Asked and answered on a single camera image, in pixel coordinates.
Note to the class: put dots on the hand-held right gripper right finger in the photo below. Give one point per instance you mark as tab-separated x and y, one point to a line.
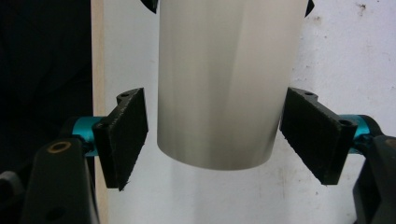
314	133

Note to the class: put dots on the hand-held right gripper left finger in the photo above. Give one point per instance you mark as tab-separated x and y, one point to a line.
121	137

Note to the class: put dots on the silver metal cylinder cup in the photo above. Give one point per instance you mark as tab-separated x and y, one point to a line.
224	84

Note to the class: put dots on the white foam mat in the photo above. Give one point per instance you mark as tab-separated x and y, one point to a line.
342	62

